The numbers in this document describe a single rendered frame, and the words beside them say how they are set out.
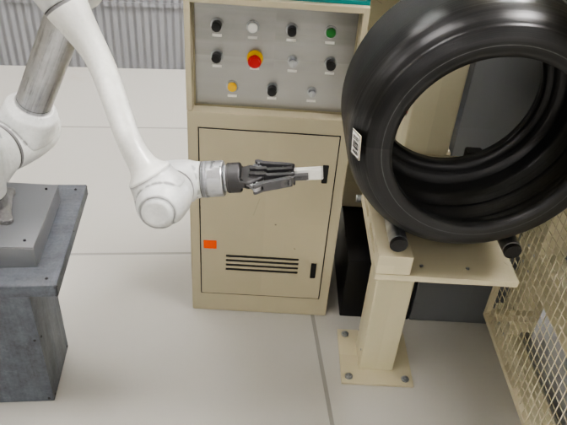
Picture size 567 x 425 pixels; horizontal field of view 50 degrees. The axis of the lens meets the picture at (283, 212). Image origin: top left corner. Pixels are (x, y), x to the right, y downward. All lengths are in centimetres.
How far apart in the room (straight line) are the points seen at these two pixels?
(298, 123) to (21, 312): 105
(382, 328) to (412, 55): 122
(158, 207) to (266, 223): 99
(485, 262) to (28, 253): 123
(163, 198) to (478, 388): 156
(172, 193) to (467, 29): 67
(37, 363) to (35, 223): 53
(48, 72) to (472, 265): 124
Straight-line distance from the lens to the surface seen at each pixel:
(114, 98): 142
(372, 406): 231
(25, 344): 215
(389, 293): 213
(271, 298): 250
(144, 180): 134
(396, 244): 151
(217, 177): 147
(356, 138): 133
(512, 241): 159
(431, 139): 179
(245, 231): 228
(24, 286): 180
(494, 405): 245
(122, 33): 461
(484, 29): 127
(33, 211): 195
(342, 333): 250
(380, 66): 130
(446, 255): 168
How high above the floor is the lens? 181
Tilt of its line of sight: 36 degrees down
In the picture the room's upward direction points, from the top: 5 degrees clockwise
